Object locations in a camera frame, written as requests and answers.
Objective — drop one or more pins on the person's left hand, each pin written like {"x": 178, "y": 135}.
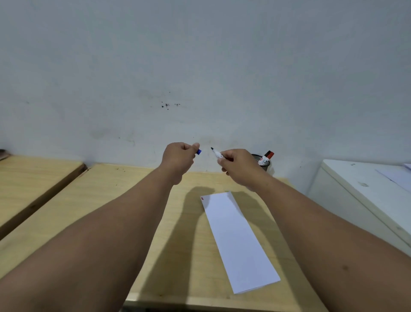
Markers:
{"x": 176, "y": 160}

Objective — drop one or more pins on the blue marker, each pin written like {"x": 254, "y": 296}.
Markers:
{"x": 217, "y": 153}

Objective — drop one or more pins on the person's right forearm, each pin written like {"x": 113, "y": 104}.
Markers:
{"x": 327, "y": 250}

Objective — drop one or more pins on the white cabinet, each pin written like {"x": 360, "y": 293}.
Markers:
{"x": 359, "y": 199}

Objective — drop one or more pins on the black mesh pen holder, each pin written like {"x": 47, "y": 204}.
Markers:
{"x": 266, "y": 167}

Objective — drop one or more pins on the person's left forearm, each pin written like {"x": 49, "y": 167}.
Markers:
{"x": 96, "y": 244}

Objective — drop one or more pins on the white paper strip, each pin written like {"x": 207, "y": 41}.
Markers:
{"x": 240, "y": 244}

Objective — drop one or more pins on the adjacent wooden table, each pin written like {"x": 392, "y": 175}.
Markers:
{"x": 29, "y": 183}

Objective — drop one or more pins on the large white paper sheet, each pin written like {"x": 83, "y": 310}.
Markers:
{"x": 396, "y": 178}

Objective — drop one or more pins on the person's right hand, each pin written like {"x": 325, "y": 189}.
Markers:
{"x": 244, "y": 167}

